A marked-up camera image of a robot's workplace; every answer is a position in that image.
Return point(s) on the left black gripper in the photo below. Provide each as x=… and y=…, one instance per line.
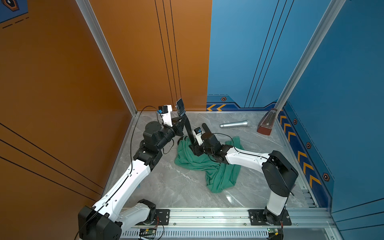
x=177, y=126

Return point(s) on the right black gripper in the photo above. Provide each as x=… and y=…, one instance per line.
x=195, y=149

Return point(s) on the black leather belt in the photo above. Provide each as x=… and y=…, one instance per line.
x=182, y=111

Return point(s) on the green trousers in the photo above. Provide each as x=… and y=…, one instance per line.
x=218, y=176

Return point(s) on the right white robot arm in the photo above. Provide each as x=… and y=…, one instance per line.
x=278, y=171

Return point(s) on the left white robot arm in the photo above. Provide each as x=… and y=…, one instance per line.
x=106, y=220

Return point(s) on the silver microphone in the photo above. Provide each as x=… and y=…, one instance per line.
x=235, y=124

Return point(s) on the red wooden metronome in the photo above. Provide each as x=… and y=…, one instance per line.
x=266, y=124

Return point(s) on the left green circuit board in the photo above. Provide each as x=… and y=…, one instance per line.
x=147, y=233

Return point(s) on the green circuit board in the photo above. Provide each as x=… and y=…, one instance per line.
x=276, y=234
x=147, y=233

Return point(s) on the right green circuit board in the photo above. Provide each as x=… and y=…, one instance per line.
x=276, y=234

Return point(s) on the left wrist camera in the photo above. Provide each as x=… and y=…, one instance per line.
x=165, y=114

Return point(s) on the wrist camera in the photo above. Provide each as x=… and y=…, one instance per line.
x=198, y=135
x=165, y=114

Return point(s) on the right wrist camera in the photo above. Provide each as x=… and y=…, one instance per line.
x=198, y=135

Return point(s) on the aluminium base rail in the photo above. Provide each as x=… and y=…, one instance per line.
x=238, y=223

